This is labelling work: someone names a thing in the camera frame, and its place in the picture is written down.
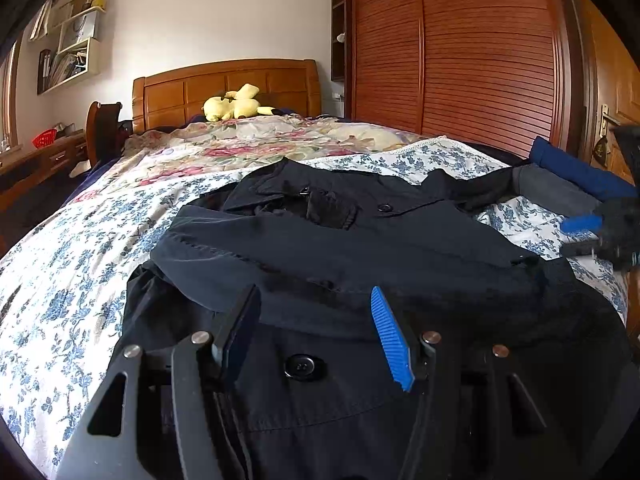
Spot brass door handle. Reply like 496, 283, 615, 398
592, 105, 621, 166

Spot dark wooden side shelf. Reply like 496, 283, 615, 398
330, 0, 352, 82

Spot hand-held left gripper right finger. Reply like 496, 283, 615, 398
370, 286, 591, 480

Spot blue pillow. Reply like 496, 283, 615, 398
529, 136, 638, 202

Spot black coat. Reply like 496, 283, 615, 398
120, 156, 633, 480

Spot wooden chair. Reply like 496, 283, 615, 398
85, 101, 125, 168

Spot yellow plush toy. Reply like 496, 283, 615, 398
202, 83, 277, 122

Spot blue floral bed sheet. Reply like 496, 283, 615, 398
0, 135, 631, 479

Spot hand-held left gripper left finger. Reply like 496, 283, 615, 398
55, 284, 263, 480

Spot navy under sheet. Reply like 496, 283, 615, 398
62, 157, 126, 206

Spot white wall shelf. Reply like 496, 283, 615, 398
27, 0, 108, 96

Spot wooden door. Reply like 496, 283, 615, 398
565, 0, 640, 186

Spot wooden louvred wardrobe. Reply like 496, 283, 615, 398
345, 0, 586, 161

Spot pink floral quilt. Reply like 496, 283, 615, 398
65, 114, 446, 206

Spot grey cloth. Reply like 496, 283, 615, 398
510, 164, 602, 222

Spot wooden desk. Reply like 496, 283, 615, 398
0, 130, 91, 256

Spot wooden headboard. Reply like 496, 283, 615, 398
131, 58, 322, 133

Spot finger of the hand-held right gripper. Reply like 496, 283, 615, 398
559, 213, 605, 235
559, 239, 602, 260

